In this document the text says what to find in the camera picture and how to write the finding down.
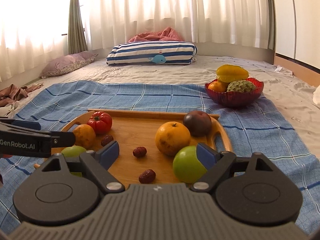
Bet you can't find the large green apple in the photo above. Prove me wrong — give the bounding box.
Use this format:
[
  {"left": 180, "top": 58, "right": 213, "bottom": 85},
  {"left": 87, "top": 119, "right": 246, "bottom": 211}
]
[{"left": 60, "top": 145, "right": 88, "bottom": 177}]

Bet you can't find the red date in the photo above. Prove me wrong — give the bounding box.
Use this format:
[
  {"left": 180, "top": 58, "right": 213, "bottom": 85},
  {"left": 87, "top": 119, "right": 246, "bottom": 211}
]
[
  {"left": 101, "top": 134, "right": 114, "bottom": 147},
  {"left": 138, "top": 169, "right": 156, "bottom": 184},
  {"left": 132, "top": 146, "right": 147, "bottom": 158}
]

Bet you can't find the dark orange fruit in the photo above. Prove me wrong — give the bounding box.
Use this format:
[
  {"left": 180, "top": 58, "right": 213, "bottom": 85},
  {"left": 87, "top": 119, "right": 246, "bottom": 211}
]
[{"left": 73, "top": 124, "right": 96, "bottom": 150}]

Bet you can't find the small green apple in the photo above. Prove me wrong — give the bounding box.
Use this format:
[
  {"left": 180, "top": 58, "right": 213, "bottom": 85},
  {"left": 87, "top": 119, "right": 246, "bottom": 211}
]
[{"left": 172, "top": 146, "right": 207, "bottom": 184}]

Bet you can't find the red ribbed tomato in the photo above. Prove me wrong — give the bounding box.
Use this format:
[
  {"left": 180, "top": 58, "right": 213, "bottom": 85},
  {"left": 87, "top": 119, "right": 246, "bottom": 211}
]
[{"left": 87, "top": 111, "right": 113, "bottom": 135}]

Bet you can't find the dark purple tomato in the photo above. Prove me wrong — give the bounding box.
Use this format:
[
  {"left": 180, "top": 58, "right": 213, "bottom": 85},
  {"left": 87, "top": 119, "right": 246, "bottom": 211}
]
[{"left": 183, "top": 111, "right": 212, "bottom": 137}]

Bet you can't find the bright orange with stem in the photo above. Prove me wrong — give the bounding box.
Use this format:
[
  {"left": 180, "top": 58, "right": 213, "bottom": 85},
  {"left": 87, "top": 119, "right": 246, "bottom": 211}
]
[{"left": 155, "top": 121, "right": 191, "bottom": 156}]

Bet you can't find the blue plaid cloth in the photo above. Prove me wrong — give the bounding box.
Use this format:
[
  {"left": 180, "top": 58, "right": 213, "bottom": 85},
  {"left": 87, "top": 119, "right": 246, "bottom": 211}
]
[{"left": 14, "top": 81, "right": 319, "bottom": 233}]

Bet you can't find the brown crumpled cloth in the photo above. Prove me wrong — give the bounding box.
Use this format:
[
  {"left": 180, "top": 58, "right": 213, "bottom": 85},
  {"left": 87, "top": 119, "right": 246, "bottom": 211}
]
[{"left": 0, "top": 83, "right": 43, "bottom": 107}]

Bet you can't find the wooden serving tray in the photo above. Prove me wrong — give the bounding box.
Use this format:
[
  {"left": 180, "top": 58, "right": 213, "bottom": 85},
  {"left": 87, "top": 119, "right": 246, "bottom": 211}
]
[{"left": 60, "top": 109, "right": 233, "bottom": 188}]

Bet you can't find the red glass fruit bowl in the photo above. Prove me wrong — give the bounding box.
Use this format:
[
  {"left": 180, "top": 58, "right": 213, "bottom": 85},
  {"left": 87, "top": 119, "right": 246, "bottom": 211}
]
[{"left": 204, "top": 77, "right": 264, "bottom": 108}]

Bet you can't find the purple floral pillow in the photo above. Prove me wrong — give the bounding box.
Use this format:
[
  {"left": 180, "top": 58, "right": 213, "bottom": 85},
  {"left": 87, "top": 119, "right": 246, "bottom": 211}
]
[{"left": 40, "top": 51, "right": 98, "bottom": 79}]

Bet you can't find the small orange in bowl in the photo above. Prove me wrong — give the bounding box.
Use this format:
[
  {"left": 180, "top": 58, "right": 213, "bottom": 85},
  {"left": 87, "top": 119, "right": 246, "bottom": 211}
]
[{"left": 208, "top": 80, "right": 229, "bottom": 93}]

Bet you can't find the green custard apple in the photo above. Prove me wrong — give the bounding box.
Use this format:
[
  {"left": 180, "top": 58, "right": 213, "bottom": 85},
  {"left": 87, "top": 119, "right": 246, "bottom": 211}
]
[{"left": 227, "top": 80, "right": 256, "bottom": 93}]

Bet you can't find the yellow starfruit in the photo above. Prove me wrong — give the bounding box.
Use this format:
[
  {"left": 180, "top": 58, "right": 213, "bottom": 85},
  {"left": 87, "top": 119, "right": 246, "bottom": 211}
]
[{"left": 216, "top": 64, "right": 249, "bottom": 83}]

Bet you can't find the green drape curtain left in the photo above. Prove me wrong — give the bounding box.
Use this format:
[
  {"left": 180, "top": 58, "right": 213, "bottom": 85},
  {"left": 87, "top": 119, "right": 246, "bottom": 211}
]
[{"left": 67, "top": 0, "right": 87, "bottom": 54}]

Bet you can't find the green drape curtain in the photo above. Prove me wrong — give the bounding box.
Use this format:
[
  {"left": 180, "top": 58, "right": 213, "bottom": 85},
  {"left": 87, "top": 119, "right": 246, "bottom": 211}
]
[
  {"left": 268, "top": 0, "right": 276, "bottom": 51},
  {"left": 67, "top": 0, "right": 87, "bottom": 54}
]

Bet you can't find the white sheer curtain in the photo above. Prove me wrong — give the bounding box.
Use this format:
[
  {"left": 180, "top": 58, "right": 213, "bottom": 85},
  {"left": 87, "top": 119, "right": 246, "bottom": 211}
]
[{"left": 1, "top": 0, "right": 269, "bottom": 81}]

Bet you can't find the white pillow at right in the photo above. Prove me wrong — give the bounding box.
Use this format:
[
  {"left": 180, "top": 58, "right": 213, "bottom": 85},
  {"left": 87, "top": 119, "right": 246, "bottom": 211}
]
[{"left": 312, "top": 85, "right": 320, "bottom": 108}]

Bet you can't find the blue striped whale pillow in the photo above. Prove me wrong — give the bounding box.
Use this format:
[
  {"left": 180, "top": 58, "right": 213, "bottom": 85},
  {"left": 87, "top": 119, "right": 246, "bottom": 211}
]
[{"left": 106, "top": 41, "right": 197, "bottom": 65}]

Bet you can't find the green drape curtain right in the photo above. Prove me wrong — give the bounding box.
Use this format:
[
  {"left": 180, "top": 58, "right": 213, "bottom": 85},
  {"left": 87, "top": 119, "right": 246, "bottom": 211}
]
[{"left": 268, "top": 0, "right": 276, "bottom": 51}]

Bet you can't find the pink crumpled blanket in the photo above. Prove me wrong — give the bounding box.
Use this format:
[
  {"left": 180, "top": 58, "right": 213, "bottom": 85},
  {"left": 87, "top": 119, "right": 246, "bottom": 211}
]
[{"left": 128, "top": 27, "right": 184, "bottom": 43}]

